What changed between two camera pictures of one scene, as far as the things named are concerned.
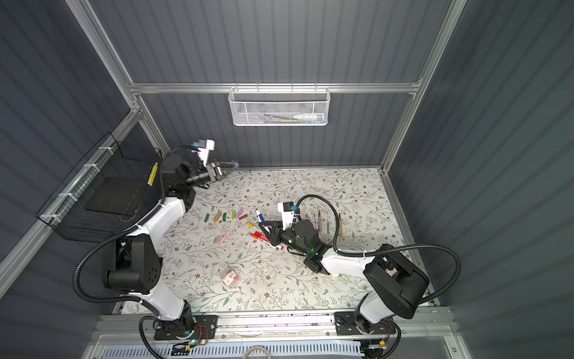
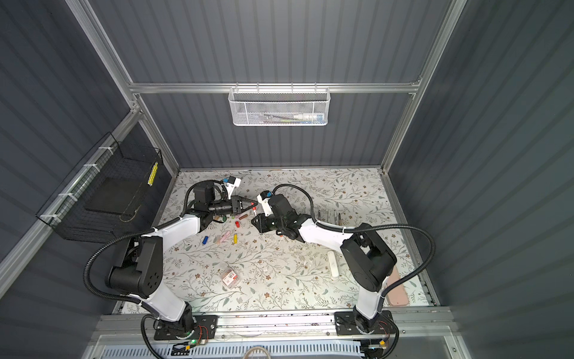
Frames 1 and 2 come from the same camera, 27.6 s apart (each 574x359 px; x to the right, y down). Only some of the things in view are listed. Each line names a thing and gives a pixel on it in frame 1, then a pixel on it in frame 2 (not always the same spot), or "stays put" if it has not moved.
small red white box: (229, 277) stays put
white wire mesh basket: (279, 106) stays put
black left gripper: (215, 172) to (236, 205)
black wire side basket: (116, 186) stays put
